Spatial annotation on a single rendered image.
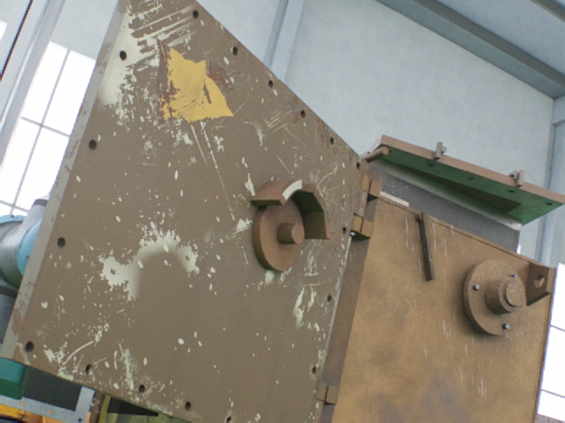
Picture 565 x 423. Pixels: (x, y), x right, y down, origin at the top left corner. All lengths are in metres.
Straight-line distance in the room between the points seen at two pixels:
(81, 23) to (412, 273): 10.97
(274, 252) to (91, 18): 11.36
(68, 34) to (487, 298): 10.90
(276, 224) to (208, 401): 0.30
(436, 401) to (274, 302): 0.56
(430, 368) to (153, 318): 0.80
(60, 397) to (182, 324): 1.76
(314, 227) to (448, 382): 0.57
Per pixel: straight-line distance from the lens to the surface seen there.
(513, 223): 2.07
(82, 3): 12.65
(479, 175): 1.88
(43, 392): 2.93
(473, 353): 1.87
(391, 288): 1.76
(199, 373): 1.24
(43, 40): 2.12
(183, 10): 1.22
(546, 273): 1.95
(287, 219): 1.36
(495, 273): 1.88
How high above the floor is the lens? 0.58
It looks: 19 degrees up
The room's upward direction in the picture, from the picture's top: 13 degrees clockwise
